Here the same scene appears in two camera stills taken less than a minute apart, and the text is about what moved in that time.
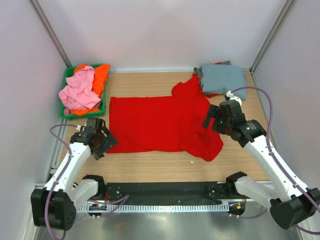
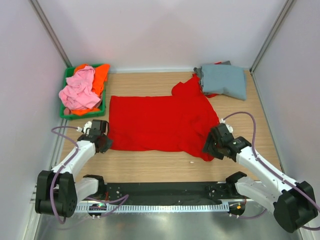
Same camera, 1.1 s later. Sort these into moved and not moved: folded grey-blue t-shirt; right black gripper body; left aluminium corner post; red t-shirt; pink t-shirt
Moved: right black gripper body
Not moved: left aluminium corner post; red t-shirt; pink t-shirt; folded grey-blue t-shirt
